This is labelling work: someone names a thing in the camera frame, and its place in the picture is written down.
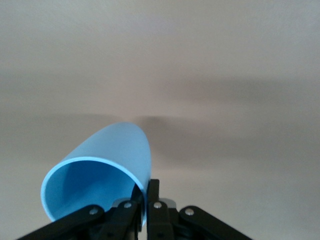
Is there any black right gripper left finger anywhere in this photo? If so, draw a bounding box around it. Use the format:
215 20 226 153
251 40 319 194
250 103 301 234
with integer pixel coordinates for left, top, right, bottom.
14 185 146 240

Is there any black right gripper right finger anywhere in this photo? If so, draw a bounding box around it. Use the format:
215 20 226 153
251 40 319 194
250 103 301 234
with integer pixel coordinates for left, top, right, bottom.
146 178 251 240

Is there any blue plastic cup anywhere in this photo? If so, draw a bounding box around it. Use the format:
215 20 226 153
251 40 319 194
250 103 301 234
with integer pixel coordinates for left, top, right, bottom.
40 121 153 227

